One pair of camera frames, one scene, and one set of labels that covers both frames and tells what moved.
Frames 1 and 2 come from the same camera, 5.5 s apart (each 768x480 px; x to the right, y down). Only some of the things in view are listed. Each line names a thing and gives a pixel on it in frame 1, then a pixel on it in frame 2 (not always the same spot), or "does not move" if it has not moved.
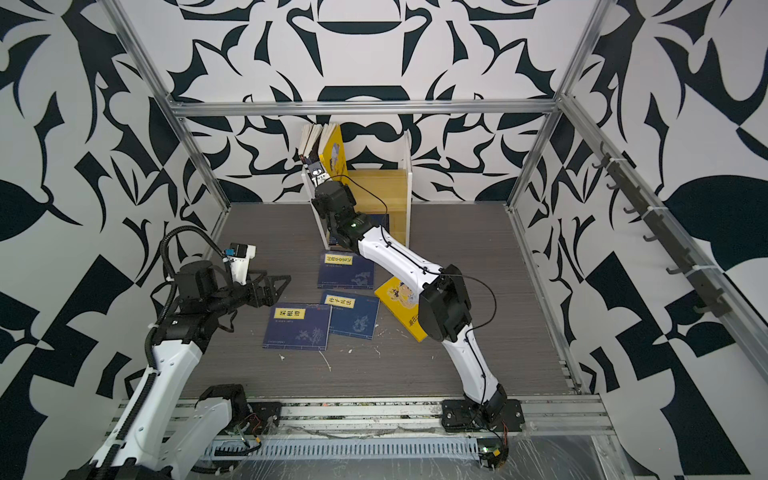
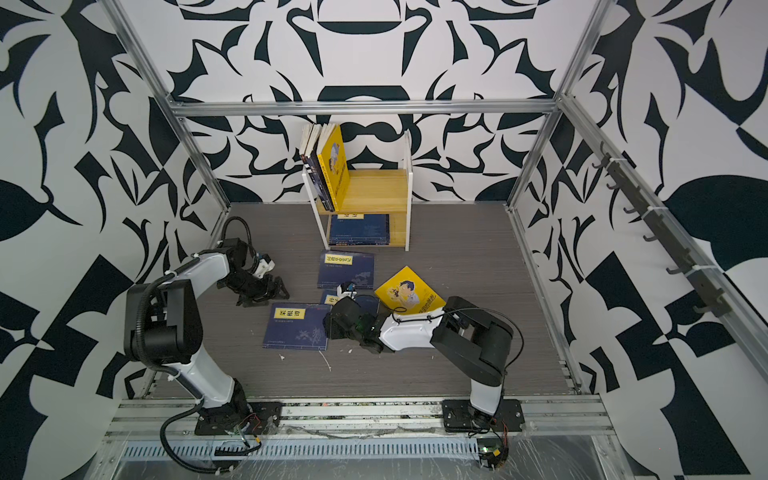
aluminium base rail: [547, 420] does not move
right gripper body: [319, 204] -> [338, 330]
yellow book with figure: [331, 151] does not move
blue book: [297, 327] does not move
